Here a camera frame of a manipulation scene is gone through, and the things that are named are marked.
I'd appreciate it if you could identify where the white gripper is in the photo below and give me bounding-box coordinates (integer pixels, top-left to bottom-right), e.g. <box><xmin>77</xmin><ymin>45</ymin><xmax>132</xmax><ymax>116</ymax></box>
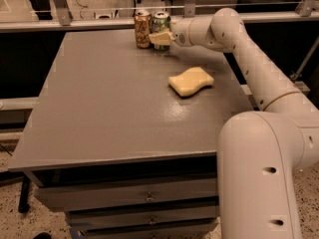
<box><xmin>149</xmin><ymin>18</ymin><xmax>192</xmax><ymax>47</ymax></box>

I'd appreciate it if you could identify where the green soda can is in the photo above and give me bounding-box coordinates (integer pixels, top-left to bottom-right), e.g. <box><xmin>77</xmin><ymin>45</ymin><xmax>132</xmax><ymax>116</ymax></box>
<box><xmin>152</xmin><ymin>11</ymin><xmax>170</xmax><ymax>51</ymax></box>

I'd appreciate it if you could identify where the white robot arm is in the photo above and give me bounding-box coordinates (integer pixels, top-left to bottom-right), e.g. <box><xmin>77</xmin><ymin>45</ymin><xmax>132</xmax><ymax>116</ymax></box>
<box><xmin>150</xmin><ymin>8</ymin><xmax>319</xmax><ymax>239</ymax></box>

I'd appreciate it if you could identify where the orange soda can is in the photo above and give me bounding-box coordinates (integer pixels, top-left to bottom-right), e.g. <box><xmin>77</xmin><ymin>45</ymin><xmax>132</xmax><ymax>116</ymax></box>
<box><xmin>134</xmin><ymin>9</ymin><xmax>152</xmax><ymax>49</ymax></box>

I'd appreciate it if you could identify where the yellow sponge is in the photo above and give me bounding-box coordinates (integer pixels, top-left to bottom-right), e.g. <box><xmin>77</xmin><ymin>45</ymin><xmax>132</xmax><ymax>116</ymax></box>
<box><xmin>168</xmin><ymin>67</ymin><xmax>214</xmax><ymax>98</ymax></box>

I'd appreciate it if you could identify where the grey drawer cabinet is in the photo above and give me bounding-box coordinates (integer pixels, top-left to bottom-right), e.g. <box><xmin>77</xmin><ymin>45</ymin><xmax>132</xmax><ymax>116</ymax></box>
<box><xmin>7</xmin><ymin>25</ymin><xmax>255</xmax><ymax>239</ymax></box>

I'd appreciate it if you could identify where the top grey drawer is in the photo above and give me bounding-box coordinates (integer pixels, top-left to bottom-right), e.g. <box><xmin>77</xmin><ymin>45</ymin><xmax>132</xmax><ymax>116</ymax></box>
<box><xmin>35</xmin><ymin>178</ymin><xmax>218</xmax><ymax>212</ymax></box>

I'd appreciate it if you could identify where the grey drawer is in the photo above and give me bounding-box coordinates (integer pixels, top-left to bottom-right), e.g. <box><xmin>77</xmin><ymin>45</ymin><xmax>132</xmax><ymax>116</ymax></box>
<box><xmin>75</xmin><ymin>219</ymin><xmax>216</xmax><ymax>239</ymax></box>
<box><xmin>35</xmin><ymin>178</ymin><xmax>218</xmax><ymax>212</ymax></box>
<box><xmin>67</xmin><ymin>204</ymin><xmax>219</xmax><ymax>231</ymax></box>

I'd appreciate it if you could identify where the bottom grey drawer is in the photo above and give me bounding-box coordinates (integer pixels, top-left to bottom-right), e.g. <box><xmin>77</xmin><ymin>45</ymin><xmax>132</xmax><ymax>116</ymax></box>
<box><xmin>75</xmin><ymin>219</ymin><xmax>216</xmax><ymax>239</ymax></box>

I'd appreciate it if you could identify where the middle grey drawer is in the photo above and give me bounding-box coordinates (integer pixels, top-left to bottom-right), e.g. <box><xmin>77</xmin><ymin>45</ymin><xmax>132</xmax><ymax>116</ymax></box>
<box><xmin>67</xmin><ymin>204</ymin><xmax>219</xmax><ymax>231</ymax></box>

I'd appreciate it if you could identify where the black table leg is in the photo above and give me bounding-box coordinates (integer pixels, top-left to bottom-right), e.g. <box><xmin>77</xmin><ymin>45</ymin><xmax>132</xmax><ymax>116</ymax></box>
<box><xmin>18</xmin><ymin>176</ymin><xmax>30</xmax><ymax>213</ymax></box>

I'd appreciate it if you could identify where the metal bracket strut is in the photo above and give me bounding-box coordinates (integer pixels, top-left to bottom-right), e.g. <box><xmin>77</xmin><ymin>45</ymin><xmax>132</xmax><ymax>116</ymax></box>
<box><xmin>290</xmin><ymin>37</ymin><xmax>319</xmax><ymax>82</ymax></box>

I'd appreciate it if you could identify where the metal guard rail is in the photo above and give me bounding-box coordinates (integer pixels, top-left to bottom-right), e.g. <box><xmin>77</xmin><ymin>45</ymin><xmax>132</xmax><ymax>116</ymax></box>
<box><xmin>0</xmin><ymin>0</ymin><xmax>319</xmax><ymax>32</ymax></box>

